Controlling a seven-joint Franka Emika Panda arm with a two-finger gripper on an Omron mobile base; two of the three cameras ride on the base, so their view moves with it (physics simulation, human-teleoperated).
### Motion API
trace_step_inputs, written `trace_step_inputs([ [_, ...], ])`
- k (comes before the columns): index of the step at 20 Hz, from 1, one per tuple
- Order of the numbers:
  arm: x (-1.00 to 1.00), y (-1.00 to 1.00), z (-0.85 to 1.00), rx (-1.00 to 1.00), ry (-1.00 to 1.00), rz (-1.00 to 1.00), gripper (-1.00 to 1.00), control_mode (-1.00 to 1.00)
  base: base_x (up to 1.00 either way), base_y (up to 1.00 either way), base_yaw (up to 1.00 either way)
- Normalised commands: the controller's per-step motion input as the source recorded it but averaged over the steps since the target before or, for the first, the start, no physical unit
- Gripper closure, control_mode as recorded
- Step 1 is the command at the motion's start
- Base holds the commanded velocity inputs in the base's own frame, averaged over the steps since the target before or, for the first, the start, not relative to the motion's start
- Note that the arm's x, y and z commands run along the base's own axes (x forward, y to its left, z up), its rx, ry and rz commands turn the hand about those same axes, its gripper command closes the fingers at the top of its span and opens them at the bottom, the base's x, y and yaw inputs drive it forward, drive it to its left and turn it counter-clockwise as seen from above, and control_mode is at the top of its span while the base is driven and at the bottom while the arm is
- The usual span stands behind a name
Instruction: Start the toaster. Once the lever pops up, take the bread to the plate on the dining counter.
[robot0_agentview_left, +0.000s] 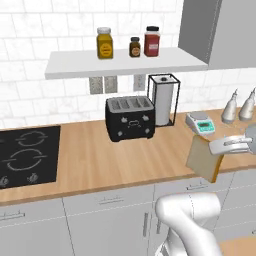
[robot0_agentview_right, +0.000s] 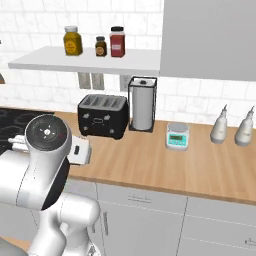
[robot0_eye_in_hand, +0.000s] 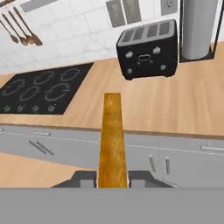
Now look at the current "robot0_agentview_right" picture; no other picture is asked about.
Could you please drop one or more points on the white wall socket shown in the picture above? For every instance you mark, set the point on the white wall socket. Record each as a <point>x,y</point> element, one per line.
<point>125,83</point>

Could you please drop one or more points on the grey lower drawer front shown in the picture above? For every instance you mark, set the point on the grey lower drawer front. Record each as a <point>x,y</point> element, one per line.
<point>213,241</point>

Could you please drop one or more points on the red spice jar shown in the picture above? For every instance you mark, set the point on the red spice jar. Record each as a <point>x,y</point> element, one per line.
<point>117,43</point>

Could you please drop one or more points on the white wall shelf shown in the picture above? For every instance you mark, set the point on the white wall shelf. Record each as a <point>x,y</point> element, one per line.
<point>90,62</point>

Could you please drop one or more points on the black four-slot toaster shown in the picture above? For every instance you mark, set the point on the black four-slot toaster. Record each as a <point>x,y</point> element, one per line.
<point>101,116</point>

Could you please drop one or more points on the teal and white kitchen scale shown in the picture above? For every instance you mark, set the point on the teal and white kitchen scale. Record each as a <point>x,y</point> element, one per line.
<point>177,137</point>

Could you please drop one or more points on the grey wall switch plate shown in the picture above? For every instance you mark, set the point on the grey wall switch plate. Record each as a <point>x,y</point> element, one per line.
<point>84,81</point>
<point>98,81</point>

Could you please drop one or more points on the white paper towel roll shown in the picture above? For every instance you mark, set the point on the white paper towel roll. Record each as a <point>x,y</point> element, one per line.
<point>142,106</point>

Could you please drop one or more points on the white squeeze bottle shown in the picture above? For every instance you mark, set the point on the white squeeze bottle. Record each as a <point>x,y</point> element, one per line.
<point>219,128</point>
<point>244,131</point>

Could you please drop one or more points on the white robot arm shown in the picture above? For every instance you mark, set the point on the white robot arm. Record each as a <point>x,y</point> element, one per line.
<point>36,186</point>

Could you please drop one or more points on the black hob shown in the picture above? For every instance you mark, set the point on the black hob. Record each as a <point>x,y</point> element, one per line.
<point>15,121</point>

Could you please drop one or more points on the narrow grey cupboard door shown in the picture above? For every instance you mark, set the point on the narrow grey cupboard door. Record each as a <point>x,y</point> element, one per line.
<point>83,188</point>

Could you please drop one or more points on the small brown spice jar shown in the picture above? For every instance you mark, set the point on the small brown spice jar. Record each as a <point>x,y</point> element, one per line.
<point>100,48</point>

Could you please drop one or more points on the yellow spice jar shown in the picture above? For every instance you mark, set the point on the yellow spice jar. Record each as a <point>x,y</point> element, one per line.
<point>72,43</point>

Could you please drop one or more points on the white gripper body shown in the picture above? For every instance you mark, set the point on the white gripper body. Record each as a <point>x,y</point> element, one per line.
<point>17,142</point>

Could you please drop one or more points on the wide grey drawer front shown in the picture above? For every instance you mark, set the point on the wide grey drawer front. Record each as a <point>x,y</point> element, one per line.
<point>223,213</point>

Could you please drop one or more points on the grey wall cupboard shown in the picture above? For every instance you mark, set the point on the grey wall cupboard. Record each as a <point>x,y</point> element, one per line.
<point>210,36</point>

